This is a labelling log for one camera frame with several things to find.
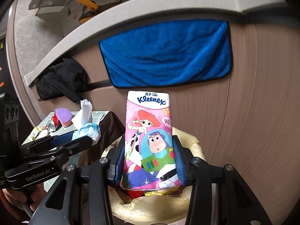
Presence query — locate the blue towel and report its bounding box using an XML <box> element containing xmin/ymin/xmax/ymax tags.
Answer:
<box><xmin>98</xmin><ymin>20</ymin><xmax>233</xmax><ymax>89</ymax></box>

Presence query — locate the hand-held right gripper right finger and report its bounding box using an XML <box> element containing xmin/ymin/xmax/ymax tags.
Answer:
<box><xmin>172</xmin><ymin>135</ymin><xmax>273</xmax><ymax>225</ymax></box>

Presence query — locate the purple pink sponge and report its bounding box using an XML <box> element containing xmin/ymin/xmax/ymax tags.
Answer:
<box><xmin>55</xmin><ymin>108</ymin><xmax>73</xmax><ymax>127</ymax></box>

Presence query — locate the yellow snack wrapper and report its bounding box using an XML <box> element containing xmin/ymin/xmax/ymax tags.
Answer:
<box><xmin>30</xmin><ymin>127</ymin><xmax>41</xmax><ymax>141</ymax></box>

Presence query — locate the grey cable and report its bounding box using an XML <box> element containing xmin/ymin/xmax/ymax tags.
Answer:
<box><xmin>20</xmin><ymin>199</ymin><xmax>33</xmax><ymax>218</ymax></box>

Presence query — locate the person's left hand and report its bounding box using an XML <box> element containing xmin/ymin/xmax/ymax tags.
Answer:
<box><xmin>0</xmin><ymin>184</ymin><xmax>41</xmax><ymax>216</ymax></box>

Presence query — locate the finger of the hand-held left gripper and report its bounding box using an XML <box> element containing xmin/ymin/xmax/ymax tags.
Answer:
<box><xmin>23</xmin><ymin>135</ymin><xmax>93</xmax><ymax>167</ymax></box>
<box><xmin>20</xmin><ymin>131</ymin><xmax>77</xmax><ymax>155</ymax></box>

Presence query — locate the red drink can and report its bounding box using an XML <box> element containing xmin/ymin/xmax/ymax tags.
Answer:
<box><xmin>47</xmin><ymin>112</ymin><xmax>63</xmax><ymax>132</ymax></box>

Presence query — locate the black cloth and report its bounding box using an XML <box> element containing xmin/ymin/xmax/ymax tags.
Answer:
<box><xmin>36</xmin><ymin>57</ymin><xmax>89</xmax><ymax>104</ymax></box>

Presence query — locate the cartoon print tissue pack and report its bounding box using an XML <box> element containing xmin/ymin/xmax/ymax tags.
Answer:
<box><xmin>121</xmin><ymin>90</ymin><xmax>182</xmax><ymax>190</ymax></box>

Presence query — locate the dark cabinet handle bar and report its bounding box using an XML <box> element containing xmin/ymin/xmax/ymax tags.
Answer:
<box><xmin>88</xmin><ymin>80</ymin><xmax>110</xmax><ymax>89</ymax></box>

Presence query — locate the white crumpled tissue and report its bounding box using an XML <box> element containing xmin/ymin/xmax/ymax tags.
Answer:
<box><xmin>71</xmin><ymin>99</ymin><xmax>92</xmax><ymax>127</ymax></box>

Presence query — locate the dark refrigerator door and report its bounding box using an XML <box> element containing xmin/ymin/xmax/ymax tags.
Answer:
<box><xmin>0</xmin><ymin>36</ymin><xmax>12</xmax><ymax>94</ymax></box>

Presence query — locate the trash bin with yellow bag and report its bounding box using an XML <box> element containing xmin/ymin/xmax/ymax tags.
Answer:
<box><xmin>101</xmin><ymin>128</ymin><xmax>208</xmax><ymax>224</ymax></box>

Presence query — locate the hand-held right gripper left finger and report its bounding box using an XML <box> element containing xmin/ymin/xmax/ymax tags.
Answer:
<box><xmin>27</xmin><ymin>136</ymin><xmax>126</xmax><ymax>225</ymax></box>

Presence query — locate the black pan yellow handle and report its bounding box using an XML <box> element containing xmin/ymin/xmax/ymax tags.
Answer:
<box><xmin>71</xmin><ymin>0</ymin><xmax>141</xmax><ymax>24</ymax></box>

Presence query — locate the light blue wrapper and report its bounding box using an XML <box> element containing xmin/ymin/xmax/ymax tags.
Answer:
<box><xmin>71</xmin><ymin>122</ymin><xmax>101</xmax><ymax>145</ymax></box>

